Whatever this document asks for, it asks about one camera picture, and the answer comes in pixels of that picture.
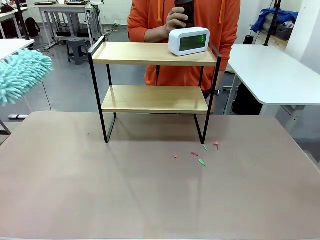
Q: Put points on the black tripod pole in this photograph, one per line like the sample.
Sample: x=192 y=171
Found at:
x=272 y=22

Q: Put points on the two-tier wooden metal shelf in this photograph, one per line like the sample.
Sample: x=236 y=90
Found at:
x=150 y=58

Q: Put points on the black box under table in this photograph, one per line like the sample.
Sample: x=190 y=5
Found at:
x=247 y=100

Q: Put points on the green paper scrap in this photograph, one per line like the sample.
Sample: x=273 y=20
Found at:
x=205 y=147
x=202 y=163

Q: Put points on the grey storage crate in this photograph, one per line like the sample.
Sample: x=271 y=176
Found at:
x=285 y=31

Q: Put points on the blue jacket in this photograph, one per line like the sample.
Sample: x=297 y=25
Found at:
x=275 y=17

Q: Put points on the black backpack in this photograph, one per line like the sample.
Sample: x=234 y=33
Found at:
x=32 y=27

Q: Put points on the white power strip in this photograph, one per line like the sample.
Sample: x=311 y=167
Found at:
x=17 y=116

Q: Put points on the person's right hand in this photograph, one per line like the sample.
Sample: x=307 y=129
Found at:
x=176 y=18

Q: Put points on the person in orange hoodie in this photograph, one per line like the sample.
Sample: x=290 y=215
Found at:
x=200 y=15

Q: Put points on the grey plastic stool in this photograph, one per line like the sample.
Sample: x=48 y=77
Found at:
x=77 y=47

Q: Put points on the white digital alarm clock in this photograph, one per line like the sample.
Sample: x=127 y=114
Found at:
x=175 y=45

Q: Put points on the teal chenille duster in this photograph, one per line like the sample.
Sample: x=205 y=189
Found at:
x=22 y=72

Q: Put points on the orange paper scrap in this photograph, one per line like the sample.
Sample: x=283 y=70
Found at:
x=216 y=145

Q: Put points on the black stand pole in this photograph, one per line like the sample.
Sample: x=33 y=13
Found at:
x=23 y=20

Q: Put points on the white side table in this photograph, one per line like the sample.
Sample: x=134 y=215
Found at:
x=15 y=43

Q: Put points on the black mesh pen cup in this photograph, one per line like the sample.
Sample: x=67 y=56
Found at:
x=190 y=12

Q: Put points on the white background desk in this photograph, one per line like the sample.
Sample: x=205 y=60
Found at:
x=10 y=15

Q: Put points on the white metal frame desk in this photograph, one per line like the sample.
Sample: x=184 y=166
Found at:
x=65 y=7

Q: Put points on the person's right forearm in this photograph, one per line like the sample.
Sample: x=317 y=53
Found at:
x=155 y=33

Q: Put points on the large white table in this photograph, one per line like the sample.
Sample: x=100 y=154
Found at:
x=275 y=75

